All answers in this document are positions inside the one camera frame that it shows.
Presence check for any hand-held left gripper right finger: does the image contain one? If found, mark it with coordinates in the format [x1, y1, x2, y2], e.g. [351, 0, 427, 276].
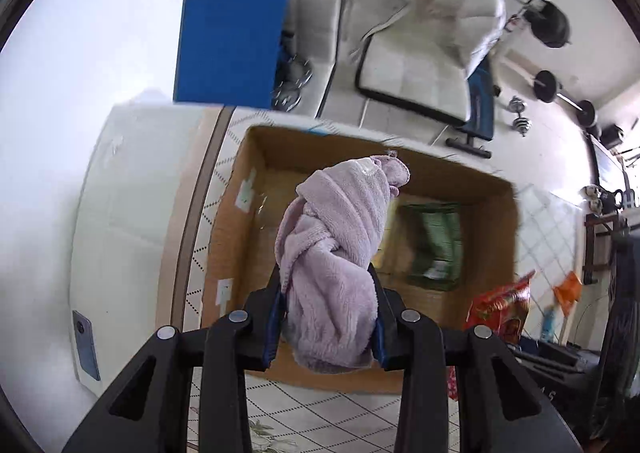
[367, 263, 584, 453]

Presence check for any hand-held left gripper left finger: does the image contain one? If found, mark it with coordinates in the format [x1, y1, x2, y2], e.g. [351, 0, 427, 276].
[61, 264, 288, 453]

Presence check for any lilac fleece towel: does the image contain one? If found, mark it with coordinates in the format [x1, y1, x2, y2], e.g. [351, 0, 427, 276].
[275, 156, 411, 375]

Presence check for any cardboard box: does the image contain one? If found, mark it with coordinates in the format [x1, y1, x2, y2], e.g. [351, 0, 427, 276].
[200, 125, 521, 395]

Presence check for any green plastic packet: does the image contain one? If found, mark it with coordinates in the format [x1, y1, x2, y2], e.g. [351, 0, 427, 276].
[400, 203, 463, 292]

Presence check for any red snack bag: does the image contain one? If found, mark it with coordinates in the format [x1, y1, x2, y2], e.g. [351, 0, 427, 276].
[447, 271, 537, 402]

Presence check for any blue smartphone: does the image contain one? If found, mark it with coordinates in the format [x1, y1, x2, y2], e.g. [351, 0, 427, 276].
[72, 310, 102, 382]

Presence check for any orange snack bag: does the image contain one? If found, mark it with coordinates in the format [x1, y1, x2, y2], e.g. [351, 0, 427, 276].
[554, 271, 584, 318]

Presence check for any dark wooden rack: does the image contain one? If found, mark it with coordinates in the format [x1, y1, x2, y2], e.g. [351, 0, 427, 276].
[583, 213, 640, 286]

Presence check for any chrome dumbbell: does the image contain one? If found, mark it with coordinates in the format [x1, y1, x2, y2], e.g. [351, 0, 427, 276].
[508, 97, 532, 138]

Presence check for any blue foam mat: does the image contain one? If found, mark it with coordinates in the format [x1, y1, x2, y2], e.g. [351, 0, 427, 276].
[173, 0, 292, 110]

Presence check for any barbell with black plates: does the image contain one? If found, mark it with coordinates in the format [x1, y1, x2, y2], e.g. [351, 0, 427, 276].
[533, 70, 597, 128]

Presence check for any white cushioned sofa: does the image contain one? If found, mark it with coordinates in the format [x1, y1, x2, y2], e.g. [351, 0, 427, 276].
[218, 0, 474, 126]

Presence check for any black round weight plate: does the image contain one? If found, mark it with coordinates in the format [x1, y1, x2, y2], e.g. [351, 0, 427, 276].
[530, 2, 571, 48]

